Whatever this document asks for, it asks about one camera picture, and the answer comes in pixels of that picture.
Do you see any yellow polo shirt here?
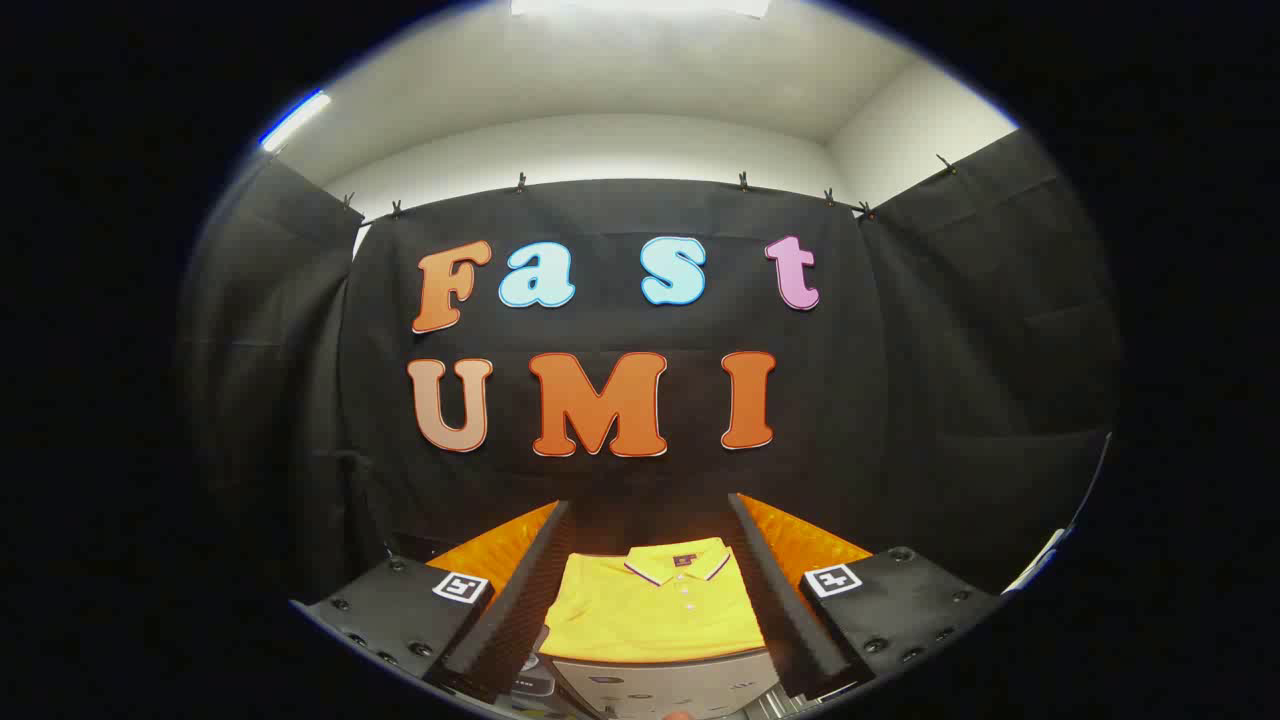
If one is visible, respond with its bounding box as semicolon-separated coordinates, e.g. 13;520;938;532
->
538;537;769;664

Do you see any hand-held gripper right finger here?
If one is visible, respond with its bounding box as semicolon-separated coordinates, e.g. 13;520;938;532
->
727;492;1006;701

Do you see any long ceiling strip light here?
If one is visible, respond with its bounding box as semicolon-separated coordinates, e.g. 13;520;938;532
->
260;90;331;153

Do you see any black backdrop cloth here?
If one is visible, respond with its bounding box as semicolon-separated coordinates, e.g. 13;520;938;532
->
860;128;1123;596
178;160;366;601
340;178;901;561

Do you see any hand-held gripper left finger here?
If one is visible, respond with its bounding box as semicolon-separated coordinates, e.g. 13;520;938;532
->
290;500;576;706

